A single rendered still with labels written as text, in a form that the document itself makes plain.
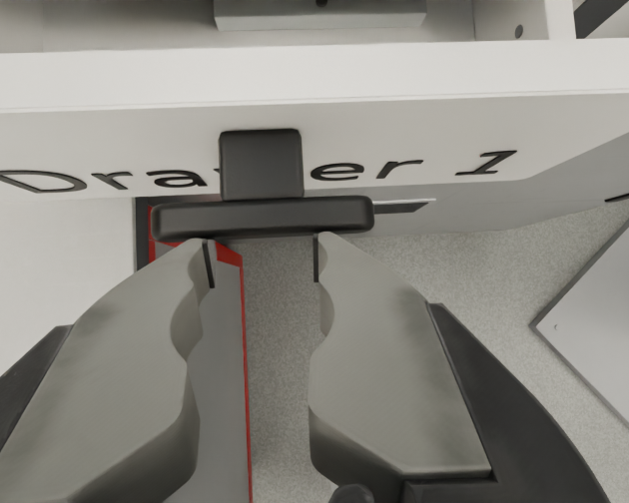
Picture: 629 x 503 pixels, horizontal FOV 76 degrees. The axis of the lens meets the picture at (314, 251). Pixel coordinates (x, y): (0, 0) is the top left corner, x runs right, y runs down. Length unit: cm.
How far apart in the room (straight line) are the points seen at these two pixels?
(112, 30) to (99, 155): 10
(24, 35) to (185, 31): 7
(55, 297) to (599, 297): 119
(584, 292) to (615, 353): 17
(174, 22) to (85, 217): 14
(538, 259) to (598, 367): 30
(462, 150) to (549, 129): 3
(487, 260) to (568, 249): 22
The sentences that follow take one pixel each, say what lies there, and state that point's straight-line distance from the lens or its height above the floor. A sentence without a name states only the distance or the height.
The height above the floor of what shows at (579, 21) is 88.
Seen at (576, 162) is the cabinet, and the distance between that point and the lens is 48.
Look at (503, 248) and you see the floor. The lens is 118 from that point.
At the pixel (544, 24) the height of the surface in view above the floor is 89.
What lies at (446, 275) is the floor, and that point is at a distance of 111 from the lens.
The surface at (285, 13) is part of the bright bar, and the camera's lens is 24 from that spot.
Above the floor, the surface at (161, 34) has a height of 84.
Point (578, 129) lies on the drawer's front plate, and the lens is 19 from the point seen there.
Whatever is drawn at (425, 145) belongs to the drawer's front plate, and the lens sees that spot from 17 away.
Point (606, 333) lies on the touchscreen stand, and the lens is 129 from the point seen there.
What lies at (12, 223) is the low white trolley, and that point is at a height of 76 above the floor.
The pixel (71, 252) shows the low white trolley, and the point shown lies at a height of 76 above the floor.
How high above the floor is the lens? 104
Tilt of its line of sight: 85 degrees down
